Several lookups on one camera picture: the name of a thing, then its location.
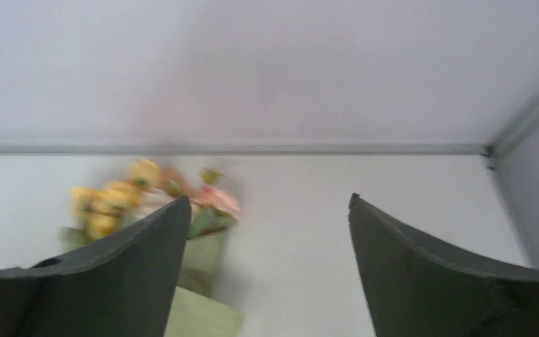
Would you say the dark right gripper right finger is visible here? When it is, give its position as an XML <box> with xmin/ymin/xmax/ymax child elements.
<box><xmin>348</xmin><ymin>194</ymin><xmax>539</xmax><ymax>336</ymax></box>

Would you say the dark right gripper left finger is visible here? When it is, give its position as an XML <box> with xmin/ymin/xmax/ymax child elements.
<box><xmin>0</xmin><ymin>197</ymin><xmax>192</xmax><ymax>336</ymax></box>

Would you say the orange wrapping paper sheet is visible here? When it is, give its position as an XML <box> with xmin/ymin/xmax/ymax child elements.
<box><xmin>58</xmin><ymin>225</ymin><xmax>247</xmax><ymax>337</ymax></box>

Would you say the yellow fake flower bunch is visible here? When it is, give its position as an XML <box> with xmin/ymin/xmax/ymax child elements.
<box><xmin>70</xmin><ymin>159</ymin><xmax>165</xmax><ymax>242</ymax></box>

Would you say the peach white fake flower bunch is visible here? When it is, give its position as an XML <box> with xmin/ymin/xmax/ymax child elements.
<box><xmin>130</xmin><ymin>166</ymin><xmax>241</xmax><ymax>239</ymax></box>

